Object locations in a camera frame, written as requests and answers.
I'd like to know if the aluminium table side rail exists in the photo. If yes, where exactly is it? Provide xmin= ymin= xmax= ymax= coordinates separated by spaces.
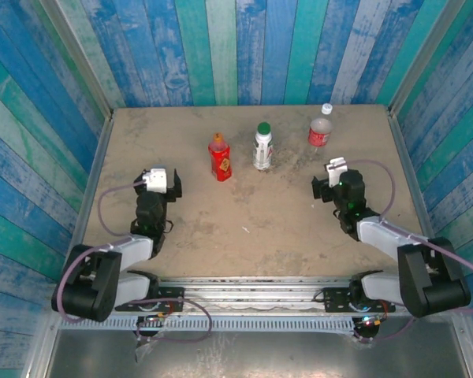
xmin=388 ymin=109 xmax=450 ymax=284
xmin=58 ymin=112 xmax=115 ymax=284

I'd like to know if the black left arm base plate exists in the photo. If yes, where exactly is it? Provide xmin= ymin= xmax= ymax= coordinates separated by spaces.
xmin=141 ymin=286 xmax=185 ymax=313

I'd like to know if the clear red label bottle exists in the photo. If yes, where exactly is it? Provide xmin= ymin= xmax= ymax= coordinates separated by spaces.
xmin=307 ymin=113 xmax=334 ymax=147

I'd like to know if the aluminium front rail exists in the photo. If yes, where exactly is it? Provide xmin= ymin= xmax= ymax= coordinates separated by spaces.
xmin=45 ymin=277 xmax=464 ymax=316

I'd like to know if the small circuit board with LEDs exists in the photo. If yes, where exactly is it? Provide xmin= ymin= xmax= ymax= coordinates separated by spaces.
xmin=354 ymin=314 xmax=383 ymax=328
xmin=136 ymin=313 xmax=170 ymax=330

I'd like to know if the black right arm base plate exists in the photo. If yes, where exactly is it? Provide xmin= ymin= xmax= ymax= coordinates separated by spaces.
xmin=323 ymin=287 xmax=396 ymax=314

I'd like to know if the aluminium corner post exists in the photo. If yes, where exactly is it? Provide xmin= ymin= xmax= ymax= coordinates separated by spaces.
xmin=39 ymin=0 xmax=114 ymax=119
xmin=388 ymin=0 xmax=473 ymax=115

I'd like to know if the clear plastic piece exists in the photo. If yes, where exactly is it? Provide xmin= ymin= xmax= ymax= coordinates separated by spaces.
xmin=133 ymin=334 xmax=161 ymax=363

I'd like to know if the white green label bottle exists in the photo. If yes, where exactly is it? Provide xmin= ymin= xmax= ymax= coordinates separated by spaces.
xmin=252 ymin=132 xmax=274 ymax=171

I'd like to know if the red label tea bottle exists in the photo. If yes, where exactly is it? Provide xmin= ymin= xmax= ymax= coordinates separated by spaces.
xmin=207 ymin=141 xmax=233 ymax=183

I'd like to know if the shiny metal panel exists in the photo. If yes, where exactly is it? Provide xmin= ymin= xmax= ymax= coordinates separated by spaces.
xmin=23 ymin=314 xmax=473 ymax=378

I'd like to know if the black round foot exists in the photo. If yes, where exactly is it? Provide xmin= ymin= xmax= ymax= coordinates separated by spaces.
xmin=356 ymin=325 xmax=382 ymax=343

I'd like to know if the slotted grey cable duct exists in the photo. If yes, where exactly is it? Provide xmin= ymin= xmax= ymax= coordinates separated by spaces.
xmin=58 ymin=317 xmax=356 ymax=332

